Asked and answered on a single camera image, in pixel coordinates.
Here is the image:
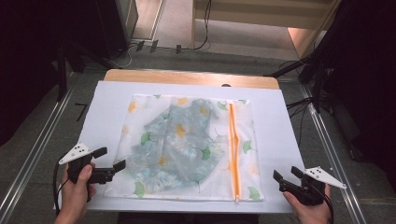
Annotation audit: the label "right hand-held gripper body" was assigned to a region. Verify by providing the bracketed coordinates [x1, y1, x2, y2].
[279, 166, 347, 206]

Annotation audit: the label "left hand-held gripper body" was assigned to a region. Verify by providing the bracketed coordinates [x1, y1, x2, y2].
[58, 143, 116, 185]

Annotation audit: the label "leaf print mesh laundry bag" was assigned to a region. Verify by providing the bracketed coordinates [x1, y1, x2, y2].
[103, 93, 265, 203]

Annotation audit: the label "person's right hand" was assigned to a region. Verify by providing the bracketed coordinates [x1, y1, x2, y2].
[282, 185, 332, 224]

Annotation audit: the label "person's left hand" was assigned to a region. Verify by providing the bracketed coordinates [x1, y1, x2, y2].
[60, 162, 97, 217]

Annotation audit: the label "white paper sheet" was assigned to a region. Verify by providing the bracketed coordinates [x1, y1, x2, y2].
[53, 80, 306, 215]

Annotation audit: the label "blue floral garment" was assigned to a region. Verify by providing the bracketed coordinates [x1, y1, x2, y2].
[126, 98, 226, 194]

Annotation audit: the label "black metal stand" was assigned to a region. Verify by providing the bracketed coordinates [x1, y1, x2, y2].
[55, 43, 68, 103]

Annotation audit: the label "wooden table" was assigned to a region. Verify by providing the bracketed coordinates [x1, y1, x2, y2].
[103, 68, 280, 91]

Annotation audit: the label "black stand with curtain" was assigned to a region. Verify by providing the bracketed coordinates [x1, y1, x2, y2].
[264, 0, 396, 181]

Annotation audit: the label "dark cabinet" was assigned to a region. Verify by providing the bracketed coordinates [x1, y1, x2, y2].
[94, 0, 139, 60]

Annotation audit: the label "light wooden shelf unit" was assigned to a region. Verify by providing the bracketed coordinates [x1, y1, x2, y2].
[191, 0, 341, 61]

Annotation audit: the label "right hand-held gripper cable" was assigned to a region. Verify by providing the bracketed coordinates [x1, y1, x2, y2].
[321, 191, 335, 224]

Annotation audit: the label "hand-held gripper cable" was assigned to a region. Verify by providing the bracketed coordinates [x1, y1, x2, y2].
[51, 161, 70, 217]
[321, 191, 335, 224]

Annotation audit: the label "metal floor rail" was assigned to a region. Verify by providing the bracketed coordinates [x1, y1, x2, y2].
[0, 73, 78, 220]
[299, 84, 368, 224]

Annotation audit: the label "left hand-held gripper cable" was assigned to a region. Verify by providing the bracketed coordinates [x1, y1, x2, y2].
[51, 161, 70, 217]

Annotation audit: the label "black floor cables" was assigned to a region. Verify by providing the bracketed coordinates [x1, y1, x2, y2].
[285, 96, 316, 147]

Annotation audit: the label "white floor cable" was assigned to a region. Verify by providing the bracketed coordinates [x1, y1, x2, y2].
[106, 43, 138, 69]

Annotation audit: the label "black hanging cable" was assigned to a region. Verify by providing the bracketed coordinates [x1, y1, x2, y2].
[178, 0, 213, 52]

